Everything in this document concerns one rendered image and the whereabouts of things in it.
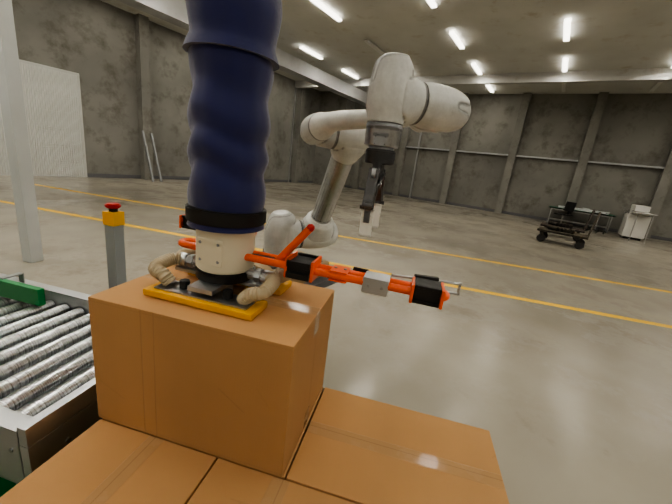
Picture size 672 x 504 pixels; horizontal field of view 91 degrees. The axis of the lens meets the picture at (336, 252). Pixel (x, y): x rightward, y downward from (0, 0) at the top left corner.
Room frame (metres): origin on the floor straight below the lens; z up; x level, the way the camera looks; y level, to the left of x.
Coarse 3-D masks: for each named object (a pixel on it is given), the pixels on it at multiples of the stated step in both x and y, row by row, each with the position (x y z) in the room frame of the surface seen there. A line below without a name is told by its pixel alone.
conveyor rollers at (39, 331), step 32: (0, 320) 1.25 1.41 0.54; (32, 320) 1.28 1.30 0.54; (64, 320) 1.33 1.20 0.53; (0, 352) 1.04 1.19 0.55; (32, 352) 1.06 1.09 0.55; (64, 352) 1.08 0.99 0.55; (0, 384) 0.88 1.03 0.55; (32, 384) 0.90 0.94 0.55; (64, 384) 0.92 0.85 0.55; (32, 416) 0.80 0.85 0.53
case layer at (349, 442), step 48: (96, 432) 0.75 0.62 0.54; (144, 432) 0.78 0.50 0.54; (336, 432) 0.86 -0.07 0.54; (384, 432) 0.89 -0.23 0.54; (432, 432) 0.91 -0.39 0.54; (480, 432) 0.94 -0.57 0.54; (48, 480) 0.61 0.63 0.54; (96, 480) 0.62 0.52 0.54; (144, 480) 0.63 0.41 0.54; (192, 480) 0.65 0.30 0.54; (240, 480) 0.66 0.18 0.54; (288, 480) 0.68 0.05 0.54; (336, 480) 0.70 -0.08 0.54; (384, 480) 0.71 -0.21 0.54; (432, 480) 0.73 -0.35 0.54; (480, 480) 0.75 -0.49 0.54
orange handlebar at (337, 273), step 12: (180, 240) 0.96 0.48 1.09; (192, 240) 0.99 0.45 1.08; (264, 252) 0.95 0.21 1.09; (276, 264) 0.88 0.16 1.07; (324, 264) 0.91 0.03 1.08; (324, 276) 0.86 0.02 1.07; (336, 276) 0.85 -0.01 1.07; (348, 276) 0.84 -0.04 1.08; (360, 276) 0.84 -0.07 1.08; (396, 288) 0.81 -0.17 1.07; (408, 288) 0.81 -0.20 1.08; (444, 300) 0.79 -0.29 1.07
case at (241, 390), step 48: (240, 288) 0.98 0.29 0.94; (288, 288) 1.03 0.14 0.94; (96, 336) 0.80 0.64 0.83; (144, 336) 0.77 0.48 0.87; (192, 336) 0.74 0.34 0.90; (240, 336) 0.71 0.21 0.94; (288, 336) 0.73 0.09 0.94; (96, 384) 0.81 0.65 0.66; (144, 384) 0.77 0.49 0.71; (192, 384) 0.74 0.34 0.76; (240, 384) 0.71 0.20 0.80; (288, 384) 0.68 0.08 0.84; (192, 432) 0.74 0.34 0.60; (240, 432) 0.71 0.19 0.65; (288, 432) 0.70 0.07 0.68
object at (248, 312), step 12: (144, 288) 0.85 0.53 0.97; (156, 288) 0.86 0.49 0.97; (168, 288) 0.86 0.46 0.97; (180, 288) 0.86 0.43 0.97; (228, 288) 0.86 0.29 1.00; (168, 300) 0.83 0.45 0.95; (180, 300) 0.82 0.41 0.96; (192, 300) 0.82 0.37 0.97; (204, 300) 0.82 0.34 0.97; (216, 300) 0.82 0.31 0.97; (228, 300) 0.83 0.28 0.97; (216, 312) 0.80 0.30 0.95; (228, 312) 0.79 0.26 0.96; (240, 312) 0.78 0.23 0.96; (252, 312) 0.79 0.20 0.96
